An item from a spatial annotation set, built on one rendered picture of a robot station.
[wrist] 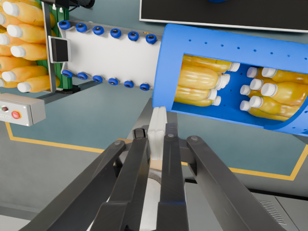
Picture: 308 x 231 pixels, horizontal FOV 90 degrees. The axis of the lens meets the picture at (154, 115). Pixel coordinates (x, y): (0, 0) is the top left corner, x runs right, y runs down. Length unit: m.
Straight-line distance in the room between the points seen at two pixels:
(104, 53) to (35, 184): 2.79
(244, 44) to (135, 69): 0.45
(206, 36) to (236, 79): 0.32
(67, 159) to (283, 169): 2.81
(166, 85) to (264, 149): 1.90
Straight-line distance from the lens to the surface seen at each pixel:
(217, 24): 1.57
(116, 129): 1.98
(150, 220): 0.65
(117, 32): 0.73
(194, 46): 0.45
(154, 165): 0.77
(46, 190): 3.26
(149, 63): 0.74
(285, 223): 2.30
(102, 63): 0.81
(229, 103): 0.73
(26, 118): 0.89
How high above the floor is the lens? 1.66
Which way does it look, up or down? 68 degrees down
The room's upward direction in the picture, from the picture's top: 162 degrees counter-clockwise
